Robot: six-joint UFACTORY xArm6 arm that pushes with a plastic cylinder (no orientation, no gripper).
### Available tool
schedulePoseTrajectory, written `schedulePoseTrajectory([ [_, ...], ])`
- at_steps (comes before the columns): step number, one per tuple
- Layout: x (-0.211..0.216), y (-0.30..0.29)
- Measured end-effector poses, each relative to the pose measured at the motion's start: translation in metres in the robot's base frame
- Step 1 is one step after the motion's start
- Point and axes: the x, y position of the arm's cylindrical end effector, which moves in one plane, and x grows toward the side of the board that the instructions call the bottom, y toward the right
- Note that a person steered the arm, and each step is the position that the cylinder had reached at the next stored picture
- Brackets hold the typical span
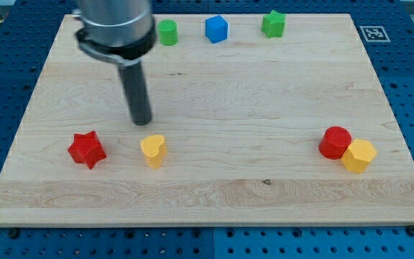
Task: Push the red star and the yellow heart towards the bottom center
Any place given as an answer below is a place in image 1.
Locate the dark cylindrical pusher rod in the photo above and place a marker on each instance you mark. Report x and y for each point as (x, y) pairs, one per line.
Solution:
(135, 90)

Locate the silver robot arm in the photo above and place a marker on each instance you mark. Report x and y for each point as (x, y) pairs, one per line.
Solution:
(120, 32)

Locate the yellow heart block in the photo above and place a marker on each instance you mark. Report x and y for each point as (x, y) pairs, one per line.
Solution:
(154, 150)

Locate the red star block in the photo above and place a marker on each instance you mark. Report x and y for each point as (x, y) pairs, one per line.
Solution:
(86, 149)

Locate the green star block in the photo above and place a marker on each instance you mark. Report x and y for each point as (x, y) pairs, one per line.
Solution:
(273, 24)

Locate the green cylinder block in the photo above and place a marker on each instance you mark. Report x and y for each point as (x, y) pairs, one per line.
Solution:
(168, 32)

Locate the blue cube block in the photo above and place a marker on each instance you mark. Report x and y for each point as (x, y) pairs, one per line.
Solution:
(216, 29)

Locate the wooden board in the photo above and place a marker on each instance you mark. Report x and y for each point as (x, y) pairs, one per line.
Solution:
(242, 120)

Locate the red cylinder block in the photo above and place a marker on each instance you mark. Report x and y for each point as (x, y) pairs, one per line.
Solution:
(334, 142)

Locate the yellow hexagon block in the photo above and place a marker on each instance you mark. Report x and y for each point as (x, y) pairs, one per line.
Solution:
(358, 156)

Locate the white fiducial marker tag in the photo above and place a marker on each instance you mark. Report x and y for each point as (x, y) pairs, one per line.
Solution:
(374, 33)

